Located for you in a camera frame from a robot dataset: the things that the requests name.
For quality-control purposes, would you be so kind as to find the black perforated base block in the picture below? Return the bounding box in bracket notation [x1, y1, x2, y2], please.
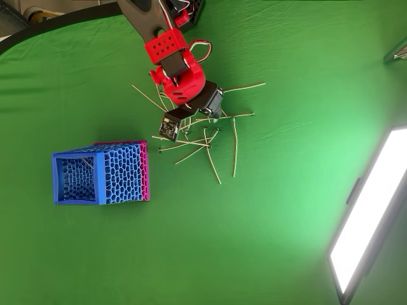
[183, 0, 206, 31]

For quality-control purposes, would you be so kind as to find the small wrist camera board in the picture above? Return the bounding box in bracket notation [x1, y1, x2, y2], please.
[158, 109, 184, 142]

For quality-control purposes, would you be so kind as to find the blue and pink mesh basket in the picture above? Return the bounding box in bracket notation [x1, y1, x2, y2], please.
[51, 140, 150, 206]

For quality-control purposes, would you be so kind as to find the white and yellow item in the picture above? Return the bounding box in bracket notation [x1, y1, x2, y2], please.
[18, 0, 66, 25]

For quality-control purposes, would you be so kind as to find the dark grey chair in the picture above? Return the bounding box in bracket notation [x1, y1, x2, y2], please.
[0, 0, 31, 37]

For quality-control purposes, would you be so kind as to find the bright LED light panel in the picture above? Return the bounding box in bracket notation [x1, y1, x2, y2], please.
[326, 125, 407, 305]

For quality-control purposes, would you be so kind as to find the green cloth with black rim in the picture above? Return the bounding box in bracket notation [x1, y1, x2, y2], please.
[0, 0, 407, 305]

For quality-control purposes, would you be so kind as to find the red white servo cable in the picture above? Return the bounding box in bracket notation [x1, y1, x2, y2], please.
[187, 39, 213, 63]

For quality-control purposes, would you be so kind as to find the chrome stand pole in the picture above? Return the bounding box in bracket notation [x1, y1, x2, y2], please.
[383, 37, 407, 66]

